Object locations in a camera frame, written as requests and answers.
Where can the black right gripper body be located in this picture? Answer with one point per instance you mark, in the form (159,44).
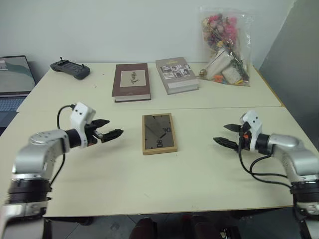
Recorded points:
(243,139)

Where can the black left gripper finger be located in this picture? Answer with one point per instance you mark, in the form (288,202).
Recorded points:
(101,122)
(112,135)

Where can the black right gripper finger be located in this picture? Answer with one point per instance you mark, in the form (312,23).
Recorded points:
(224,142)
(231,128)

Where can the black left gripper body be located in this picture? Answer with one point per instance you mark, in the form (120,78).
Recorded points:
(91,135)

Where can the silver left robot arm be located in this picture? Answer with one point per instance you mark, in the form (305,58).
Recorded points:
(35,154)

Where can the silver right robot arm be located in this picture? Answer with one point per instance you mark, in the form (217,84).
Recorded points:
(291,159)

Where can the grey hardcover book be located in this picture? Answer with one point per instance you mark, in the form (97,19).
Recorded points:
(176,76)

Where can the brown hardcover book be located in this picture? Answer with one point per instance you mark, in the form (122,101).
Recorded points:
(131,82)

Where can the black handheld controller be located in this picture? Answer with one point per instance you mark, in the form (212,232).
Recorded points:
(70,69)

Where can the dried flowers plastic bag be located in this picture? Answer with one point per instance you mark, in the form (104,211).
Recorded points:
(225,47)

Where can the grey laptop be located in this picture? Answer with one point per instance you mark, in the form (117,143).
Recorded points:
(11,87)

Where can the dark red rounded shape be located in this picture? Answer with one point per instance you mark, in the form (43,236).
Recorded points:
(145,230)

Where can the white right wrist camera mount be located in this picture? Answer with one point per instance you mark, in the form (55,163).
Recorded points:
(254,127)

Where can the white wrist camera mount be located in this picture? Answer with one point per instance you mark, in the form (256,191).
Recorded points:
(254,127)
(80,117)

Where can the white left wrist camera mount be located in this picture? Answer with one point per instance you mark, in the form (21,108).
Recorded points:
(80,117)

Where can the wooden picture frame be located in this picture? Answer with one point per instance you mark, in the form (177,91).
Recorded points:
(159,134)

